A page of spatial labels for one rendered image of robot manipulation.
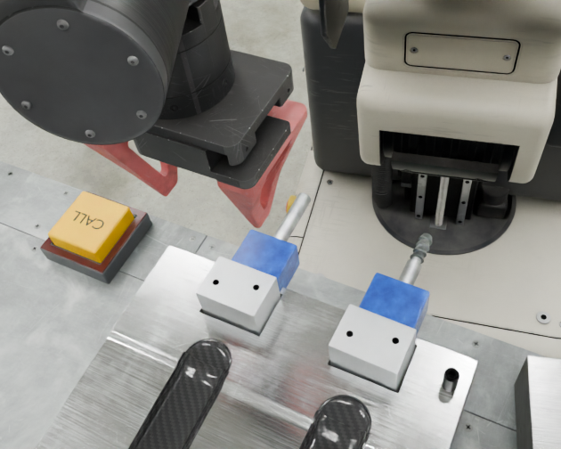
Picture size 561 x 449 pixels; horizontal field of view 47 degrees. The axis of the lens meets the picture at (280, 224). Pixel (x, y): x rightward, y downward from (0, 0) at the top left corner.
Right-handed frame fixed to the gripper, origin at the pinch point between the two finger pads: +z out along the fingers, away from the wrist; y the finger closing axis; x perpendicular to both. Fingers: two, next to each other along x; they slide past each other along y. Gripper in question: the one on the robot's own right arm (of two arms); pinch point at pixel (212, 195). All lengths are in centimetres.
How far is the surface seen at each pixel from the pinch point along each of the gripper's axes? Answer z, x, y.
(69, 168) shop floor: 100, 59, -106
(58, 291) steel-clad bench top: 21.1, -2.4, -21.0
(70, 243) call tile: 17.5, 1.1, -20.6
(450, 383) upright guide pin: 10.8, -0.9, 16.7
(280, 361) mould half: 12.2, -3.5, 5.2
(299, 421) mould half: 12.5, -6.9, 8.3
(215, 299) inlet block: 9.5, -2.2, -0.5
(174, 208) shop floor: 100, 58, -68
